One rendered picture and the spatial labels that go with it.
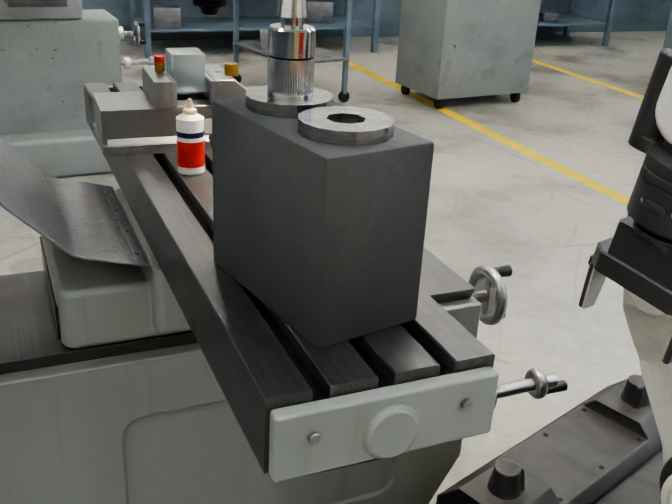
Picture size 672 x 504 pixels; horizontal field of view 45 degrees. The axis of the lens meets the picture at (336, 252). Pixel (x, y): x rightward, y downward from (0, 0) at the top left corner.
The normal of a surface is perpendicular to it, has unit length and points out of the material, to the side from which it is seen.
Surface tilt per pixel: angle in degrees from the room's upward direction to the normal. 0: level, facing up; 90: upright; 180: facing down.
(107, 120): 90
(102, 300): 90
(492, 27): 90
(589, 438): 0
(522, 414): 0
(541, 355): 0
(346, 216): 90
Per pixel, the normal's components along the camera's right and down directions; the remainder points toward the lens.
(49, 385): 0.39, 0.40
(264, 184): -0.83, 0.19
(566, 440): 0.05, -0.91
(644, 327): -0.70, 0.60
